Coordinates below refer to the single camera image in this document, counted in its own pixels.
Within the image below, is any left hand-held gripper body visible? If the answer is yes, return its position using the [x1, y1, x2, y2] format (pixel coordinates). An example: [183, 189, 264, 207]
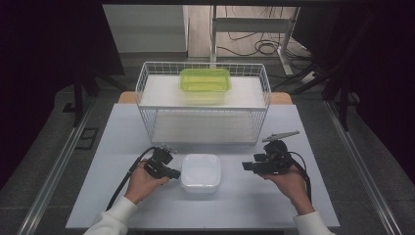
[143, 143, 178, 179]

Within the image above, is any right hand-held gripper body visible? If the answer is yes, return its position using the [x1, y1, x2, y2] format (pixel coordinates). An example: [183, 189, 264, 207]
[254, 129, 300, 176]

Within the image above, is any white plastic container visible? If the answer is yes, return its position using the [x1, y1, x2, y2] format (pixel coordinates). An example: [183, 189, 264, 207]
[179, 153, 222, 195]

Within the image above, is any white wire rack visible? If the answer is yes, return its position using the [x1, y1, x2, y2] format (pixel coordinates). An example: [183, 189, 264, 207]
[134, 61, 272, 147]

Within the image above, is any green lidded plastic container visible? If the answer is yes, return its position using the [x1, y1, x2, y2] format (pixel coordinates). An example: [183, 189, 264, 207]
[178, 68, 233, 106]

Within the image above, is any person's left hand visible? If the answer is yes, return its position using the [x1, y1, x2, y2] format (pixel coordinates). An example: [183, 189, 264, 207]
[124, 159, 170, 206]

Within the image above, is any person's right hand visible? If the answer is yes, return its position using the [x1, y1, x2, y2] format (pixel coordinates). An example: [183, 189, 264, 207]
[258, 164, 315, 216]

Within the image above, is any wooden board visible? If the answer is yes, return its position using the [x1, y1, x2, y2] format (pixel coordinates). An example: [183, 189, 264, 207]
[116, 90, 294, 106]

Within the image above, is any black stand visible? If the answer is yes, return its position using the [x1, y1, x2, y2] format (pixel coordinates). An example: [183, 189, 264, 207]
[272, 62, 361, 132]
[62, 62, 128, 128]

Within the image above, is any white cabinet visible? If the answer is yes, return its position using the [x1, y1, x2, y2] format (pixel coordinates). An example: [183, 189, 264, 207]
[102, 4, 191, 54]

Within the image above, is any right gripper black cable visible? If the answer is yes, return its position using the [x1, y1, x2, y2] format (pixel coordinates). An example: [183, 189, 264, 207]
[287, 151, 313, 202]

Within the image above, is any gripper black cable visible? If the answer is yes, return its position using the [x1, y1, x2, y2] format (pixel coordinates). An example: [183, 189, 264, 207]
[287, 151, 313, 202]
[105, 146, 159, 212]

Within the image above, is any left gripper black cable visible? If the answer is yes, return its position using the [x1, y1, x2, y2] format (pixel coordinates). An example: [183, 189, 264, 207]
[105, 146, 159, 212]

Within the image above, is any metal floor rail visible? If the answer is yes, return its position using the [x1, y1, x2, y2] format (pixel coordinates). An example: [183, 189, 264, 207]
[17, 97, 96, 235]
[323, 100, 403, 235]

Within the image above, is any black floor cable bundle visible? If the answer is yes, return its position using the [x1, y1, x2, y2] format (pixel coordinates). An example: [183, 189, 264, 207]
[216, 6, 314, 63]

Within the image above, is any white metal desk frame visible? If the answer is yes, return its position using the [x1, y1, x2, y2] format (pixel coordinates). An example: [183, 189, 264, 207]
[209, 5, 301, 76]

